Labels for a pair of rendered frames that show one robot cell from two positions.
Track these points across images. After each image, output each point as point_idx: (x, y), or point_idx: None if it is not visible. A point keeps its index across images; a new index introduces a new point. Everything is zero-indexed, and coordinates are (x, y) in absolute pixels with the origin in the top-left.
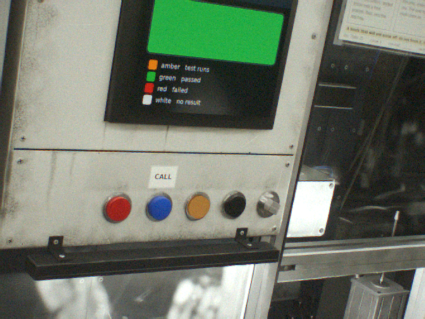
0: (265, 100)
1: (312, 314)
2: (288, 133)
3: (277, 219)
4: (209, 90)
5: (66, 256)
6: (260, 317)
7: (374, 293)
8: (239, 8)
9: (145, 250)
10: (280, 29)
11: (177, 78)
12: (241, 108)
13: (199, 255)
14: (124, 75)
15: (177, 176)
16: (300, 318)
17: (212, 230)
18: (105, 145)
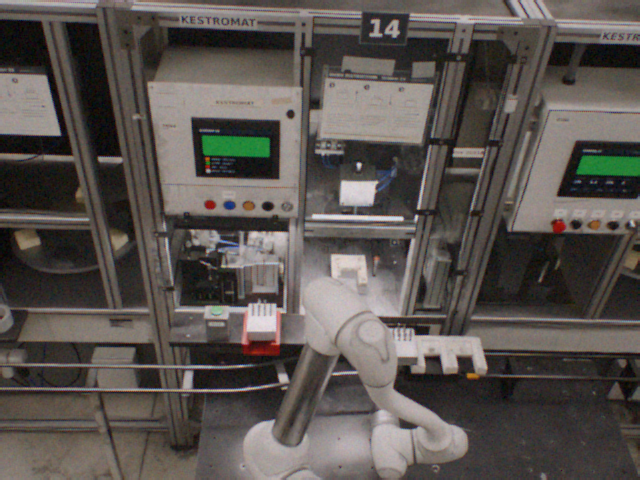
0: (268, 170)
1: None
2: (291, 179)
3: (294, 212)
4: (237, 167)
5: (187, 221)
6: (298, 248)
7: None
8: (244, 137)
9: (223, 221)
10: (269, 143)
11: (220, 163)
12: (256, 173)
13: (245, 226)
14: (198, 161)
15: (236, 194)
16: None
17: (259, 214)
18: (199, 183)
